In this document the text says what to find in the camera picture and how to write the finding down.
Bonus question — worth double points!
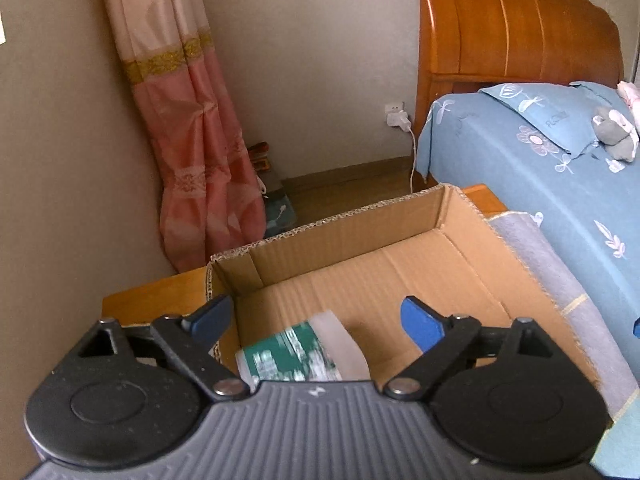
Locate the items behind curtain on floor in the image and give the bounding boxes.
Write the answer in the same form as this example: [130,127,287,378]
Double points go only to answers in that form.
[248,141,298,239]

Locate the pink cloth on bed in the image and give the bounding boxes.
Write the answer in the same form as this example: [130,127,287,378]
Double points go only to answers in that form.
[617,81,640,129]

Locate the white charger cable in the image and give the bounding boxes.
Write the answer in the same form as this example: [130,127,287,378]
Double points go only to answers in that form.
[406,127,420,195]

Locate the medical cotton swab jar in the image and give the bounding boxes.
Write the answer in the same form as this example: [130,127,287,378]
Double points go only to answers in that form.
[235,311,371,390]

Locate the blue floral pillow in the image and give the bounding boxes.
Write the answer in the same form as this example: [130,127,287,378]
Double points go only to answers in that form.
[482,81,631,158]

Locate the brown cardboard box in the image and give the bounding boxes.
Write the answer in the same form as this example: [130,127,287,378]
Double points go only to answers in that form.
[207,184,599,384]

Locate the grey plush toy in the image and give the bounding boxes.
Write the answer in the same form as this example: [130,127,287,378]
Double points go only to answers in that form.
[592,106,639,162]

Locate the pink gold-banded curtain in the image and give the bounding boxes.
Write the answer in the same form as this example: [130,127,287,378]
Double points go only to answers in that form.
[105,0,266,272]

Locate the orange wooden headboard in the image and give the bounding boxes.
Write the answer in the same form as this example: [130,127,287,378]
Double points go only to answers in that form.
[413,0,624,132]

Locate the white wall charger plug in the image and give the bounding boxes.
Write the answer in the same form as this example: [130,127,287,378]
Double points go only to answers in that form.
[386,110,411,132]

